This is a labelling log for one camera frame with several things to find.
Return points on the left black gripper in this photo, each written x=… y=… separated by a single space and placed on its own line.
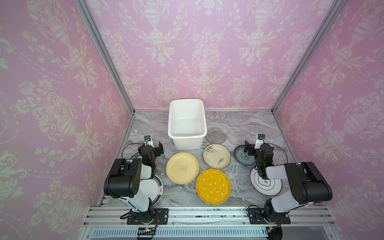
x=159 y=149

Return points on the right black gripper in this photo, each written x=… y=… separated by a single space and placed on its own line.
x=249 y=148

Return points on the white plate dark green rim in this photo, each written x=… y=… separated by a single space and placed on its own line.
x=135 y=156

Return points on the pale yellow bear plate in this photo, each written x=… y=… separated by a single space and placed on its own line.
x=182 y=168

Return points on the yellow polka dot plate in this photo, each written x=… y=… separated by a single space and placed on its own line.
x=213 y=187

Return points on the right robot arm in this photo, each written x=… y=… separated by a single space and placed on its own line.
x=306 y=183

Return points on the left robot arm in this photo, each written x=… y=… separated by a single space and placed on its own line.
x=135 y=182

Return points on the white plastic bin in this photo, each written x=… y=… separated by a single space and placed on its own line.
x=187 y=125

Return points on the small blue patterned plate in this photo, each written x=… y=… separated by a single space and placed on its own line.
x=243 y=157

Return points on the white plate blue rim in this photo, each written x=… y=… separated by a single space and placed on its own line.
x=265 y=187

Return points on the white plate green red rim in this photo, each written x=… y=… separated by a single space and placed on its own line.
x=152 y=188

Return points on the cream willow pattern plate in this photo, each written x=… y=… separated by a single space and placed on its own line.
x=217 y=156

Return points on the clear glass plate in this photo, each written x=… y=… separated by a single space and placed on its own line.
x=216 y=136

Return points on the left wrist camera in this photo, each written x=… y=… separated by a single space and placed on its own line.
x=148 y=141

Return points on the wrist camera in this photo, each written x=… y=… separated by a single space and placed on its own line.
x=260 y=140
x=148 y=141

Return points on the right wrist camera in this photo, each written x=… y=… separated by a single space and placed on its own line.
x=260 y=140

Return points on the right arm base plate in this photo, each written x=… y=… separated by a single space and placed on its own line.
x=258 y=216

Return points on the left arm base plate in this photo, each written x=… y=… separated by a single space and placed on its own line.
x=151 y=217

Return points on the left aluminium corner post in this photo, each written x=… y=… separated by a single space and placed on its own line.
x=102 y=48

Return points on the aluminium corner post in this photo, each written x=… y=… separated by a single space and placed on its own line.
x=319 y=35
x=102 y=48

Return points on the right aluminium corner post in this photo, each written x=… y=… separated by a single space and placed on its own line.
x=319 y=35

